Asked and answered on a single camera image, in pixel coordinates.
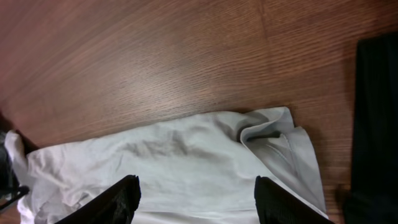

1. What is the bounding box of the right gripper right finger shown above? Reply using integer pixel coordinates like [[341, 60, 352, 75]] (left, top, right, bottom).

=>
[[254, 176, 333, 224]]

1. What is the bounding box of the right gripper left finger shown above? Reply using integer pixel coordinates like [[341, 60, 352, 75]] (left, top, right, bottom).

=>
[[57, 175, 141, 224]]

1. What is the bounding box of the beige t-shirt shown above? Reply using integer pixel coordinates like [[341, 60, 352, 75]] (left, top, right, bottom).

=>
[[5, 107, 326, 223]]

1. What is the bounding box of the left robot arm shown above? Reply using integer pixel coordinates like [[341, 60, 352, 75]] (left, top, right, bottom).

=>
[[1, 131, 30, 213]]

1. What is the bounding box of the black clothes pile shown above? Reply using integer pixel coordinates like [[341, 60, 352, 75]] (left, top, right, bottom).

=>
[[343, 32, 397, 223]]

